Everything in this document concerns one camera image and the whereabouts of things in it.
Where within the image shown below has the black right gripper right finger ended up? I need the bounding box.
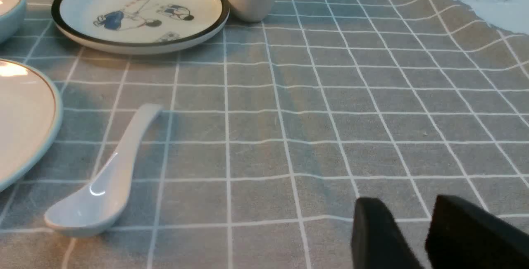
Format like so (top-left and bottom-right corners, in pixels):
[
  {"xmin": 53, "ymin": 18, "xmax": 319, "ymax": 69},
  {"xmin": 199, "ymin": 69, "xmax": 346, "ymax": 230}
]
[{"xmin": 425, "ymin": 194, "xmax": 529, "ymax": 269}]

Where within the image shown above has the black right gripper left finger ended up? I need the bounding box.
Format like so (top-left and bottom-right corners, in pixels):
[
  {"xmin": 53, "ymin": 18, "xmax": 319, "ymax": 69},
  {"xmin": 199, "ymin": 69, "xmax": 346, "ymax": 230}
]
[{"xmin": 351, "ymin": 197, "xmax": 422, "ymax": 269}]

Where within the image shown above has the grey checked tablecloth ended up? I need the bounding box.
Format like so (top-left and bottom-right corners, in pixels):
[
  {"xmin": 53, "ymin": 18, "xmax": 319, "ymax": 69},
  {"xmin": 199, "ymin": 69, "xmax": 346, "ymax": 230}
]
[{"xmin": 1, "ymin": 0, "xmax": 528, "ymax": 269}]

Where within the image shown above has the large light blue plate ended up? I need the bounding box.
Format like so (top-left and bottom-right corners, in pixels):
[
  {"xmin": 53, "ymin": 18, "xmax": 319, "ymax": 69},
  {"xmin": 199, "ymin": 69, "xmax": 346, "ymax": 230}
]
[{"xmin": 0, "ymin": 59, "xmax": 64, "ymax": 190}]

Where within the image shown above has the light blue ceramic spoon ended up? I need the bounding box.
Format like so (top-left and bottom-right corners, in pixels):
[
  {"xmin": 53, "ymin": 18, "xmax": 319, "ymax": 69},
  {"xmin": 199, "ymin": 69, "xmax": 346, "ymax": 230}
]
[{"xmin": 44, "ymin": 103, "xmax": 162, "ymax": 238}]

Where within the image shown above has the small light blue plate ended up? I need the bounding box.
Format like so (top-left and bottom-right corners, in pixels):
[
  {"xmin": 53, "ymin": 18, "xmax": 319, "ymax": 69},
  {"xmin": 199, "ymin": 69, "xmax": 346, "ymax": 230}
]
[{"xmin": 0, "ymin": 0, "xmax": 27, "ymax": 44}]

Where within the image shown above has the white plate with cartoon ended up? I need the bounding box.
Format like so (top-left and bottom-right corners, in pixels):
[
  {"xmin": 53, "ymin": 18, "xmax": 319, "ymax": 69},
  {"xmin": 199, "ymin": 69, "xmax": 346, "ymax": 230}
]
[{"xmin": 51, "ymin": 0, "xmax": 230, "ymax": 55}]

